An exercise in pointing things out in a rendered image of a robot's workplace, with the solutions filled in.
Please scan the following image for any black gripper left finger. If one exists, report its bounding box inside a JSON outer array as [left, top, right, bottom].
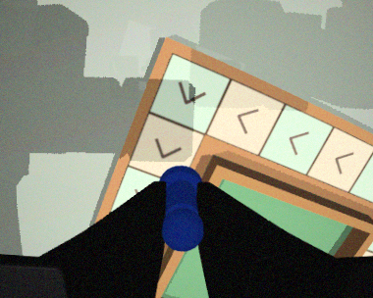
[[0, 181, 167, 298]]

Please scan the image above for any ring of peach and green arrow squares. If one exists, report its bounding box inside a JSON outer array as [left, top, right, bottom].
[[110, 53, 373, 298]]

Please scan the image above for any square board track with arrow squares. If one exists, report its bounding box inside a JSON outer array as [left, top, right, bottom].
[[95, 38, 373, 222]]

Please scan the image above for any dark blue pawn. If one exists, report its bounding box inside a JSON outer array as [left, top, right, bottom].
[[159, 165, 205, 252]]

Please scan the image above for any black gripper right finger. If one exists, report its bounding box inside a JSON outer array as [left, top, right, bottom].
[[197, 181, 373, 298]]

